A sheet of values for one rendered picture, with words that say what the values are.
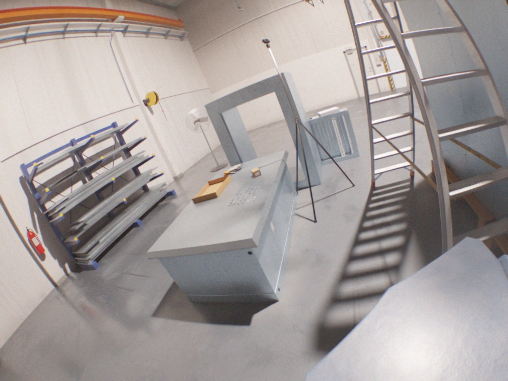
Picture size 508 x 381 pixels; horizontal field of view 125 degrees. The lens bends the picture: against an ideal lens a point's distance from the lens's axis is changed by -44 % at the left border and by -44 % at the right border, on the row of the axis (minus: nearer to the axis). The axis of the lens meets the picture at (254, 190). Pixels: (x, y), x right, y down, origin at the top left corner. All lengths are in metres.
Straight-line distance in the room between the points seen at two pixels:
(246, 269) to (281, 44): 10.14
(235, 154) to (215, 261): 1.98
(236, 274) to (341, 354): 1.43
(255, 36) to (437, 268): 11.15
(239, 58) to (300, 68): 2.90
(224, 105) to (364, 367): 3.13
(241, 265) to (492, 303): 1.47
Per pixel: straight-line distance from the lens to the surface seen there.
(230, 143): 3.31
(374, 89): 10.92
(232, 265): 1.65
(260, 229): 1.50
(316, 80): 10.70
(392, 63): 11.30
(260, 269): 1.60
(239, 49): 11.46
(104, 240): 4.84
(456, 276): 0.45
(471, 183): 1.10
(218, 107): 3.25
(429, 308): 0.38
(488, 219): 2.06
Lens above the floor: 1.37
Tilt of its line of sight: 21 degrees down
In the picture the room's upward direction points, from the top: 23 degrees counter-clockwise
